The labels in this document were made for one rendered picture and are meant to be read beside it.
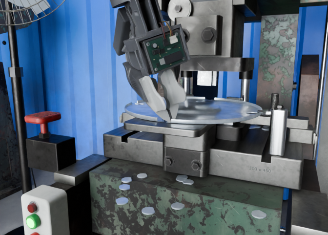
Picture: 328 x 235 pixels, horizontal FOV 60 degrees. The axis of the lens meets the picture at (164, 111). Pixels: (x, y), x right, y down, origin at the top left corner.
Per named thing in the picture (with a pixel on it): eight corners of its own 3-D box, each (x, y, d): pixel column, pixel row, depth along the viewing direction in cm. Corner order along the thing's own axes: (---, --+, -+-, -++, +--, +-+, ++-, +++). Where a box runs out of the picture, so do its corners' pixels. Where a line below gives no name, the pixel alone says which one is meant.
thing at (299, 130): (317, 144, 62) (321, 97, 60) (237, 136, 68) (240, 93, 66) (315, 137, 67) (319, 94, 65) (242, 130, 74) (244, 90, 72)
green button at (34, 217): (36, 231, 54) (35, 218, 53) (26, 227, 55) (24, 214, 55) (41, 227, 55) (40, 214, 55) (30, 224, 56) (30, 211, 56)
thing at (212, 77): (215, 86, 69) (215, 70, 68) (196, 85, 71) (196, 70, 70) (218, 84, 72) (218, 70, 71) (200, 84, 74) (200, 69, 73)
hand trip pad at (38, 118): (43, 151, 63) (40, 117, 62) (24, 147, 66) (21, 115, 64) (66, 142, 70) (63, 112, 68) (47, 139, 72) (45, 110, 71)
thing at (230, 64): (244, 83, 61) (245, 57, 60) (160, 80, 69) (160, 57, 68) (254, 78, 76) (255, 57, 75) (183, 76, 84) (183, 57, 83)
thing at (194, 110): (268, 103, 69) (268, 100, 69) (251, 131, 43) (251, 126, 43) (160, 96, 81) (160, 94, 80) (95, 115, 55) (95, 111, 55)
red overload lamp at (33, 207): (35, 216, 54) (33, 204, 53) (26, 213, 55) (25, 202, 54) (39, 213, 55) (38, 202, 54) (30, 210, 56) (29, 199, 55)
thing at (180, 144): (196, 209, 46) (198, 127, 43) (122, 192, 52) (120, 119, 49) (229, 159, 68) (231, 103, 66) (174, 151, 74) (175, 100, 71)
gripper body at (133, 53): (147, 82, 39) (116, -9, 35) (129, 77, 47) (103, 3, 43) (194, 63, 41) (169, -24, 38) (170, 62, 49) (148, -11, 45)
